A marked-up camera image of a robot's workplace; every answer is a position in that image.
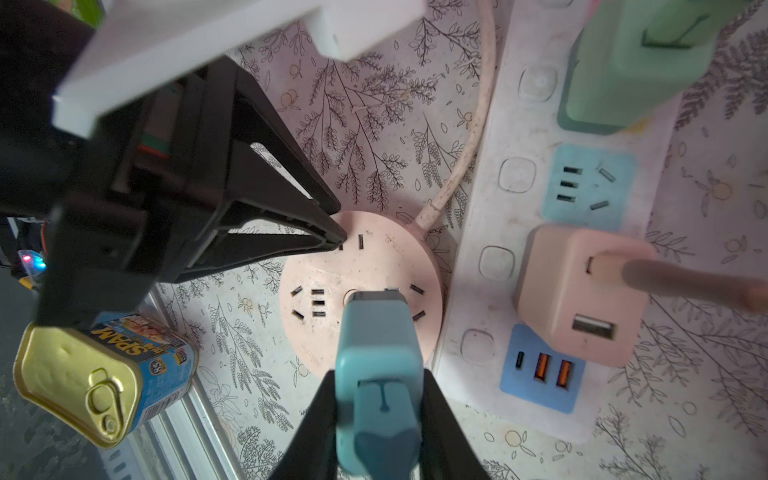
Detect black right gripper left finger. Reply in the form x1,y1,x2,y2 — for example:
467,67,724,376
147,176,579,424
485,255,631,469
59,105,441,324
269,370,338,480

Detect beige power strip cord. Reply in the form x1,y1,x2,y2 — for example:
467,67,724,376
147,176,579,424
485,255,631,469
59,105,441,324
413,0,499,232

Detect gold sardine tin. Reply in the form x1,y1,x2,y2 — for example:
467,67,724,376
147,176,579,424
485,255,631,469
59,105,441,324
13,314,198,449

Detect light green charger plug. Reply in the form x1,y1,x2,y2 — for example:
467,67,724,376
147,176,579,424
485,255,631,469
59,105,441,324
557,1,749,135

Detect round pink power socket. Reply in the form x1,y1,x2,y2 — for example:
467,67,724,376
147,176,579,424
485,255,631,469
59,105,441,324
277,209,445,380

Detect teal charger plug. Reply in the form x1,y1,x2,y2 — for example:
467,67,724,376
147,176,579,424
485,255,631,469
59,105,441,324
334,290,424,479

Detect white multicolour power strip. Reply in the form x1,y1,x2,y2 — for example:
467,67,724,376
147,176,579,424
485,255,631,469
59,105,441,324
433,1,680,443

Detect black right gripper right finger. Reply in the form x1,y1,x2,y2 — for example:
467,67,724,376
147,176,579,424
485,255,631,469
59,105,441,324
419,369,489,480

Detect pink charger plug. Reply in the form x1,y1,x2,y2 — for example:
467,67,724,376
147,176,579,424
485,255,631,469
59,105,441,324
515,224,656,368

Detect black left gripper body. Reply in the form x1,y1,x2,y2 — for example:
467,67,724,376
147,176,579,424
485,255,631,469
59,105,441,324
1,1,240,330

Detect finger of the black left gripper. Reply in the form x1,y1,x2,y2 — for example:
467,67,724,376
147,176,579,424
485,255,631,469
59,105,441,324
191,59,341,234
173,211,348,282

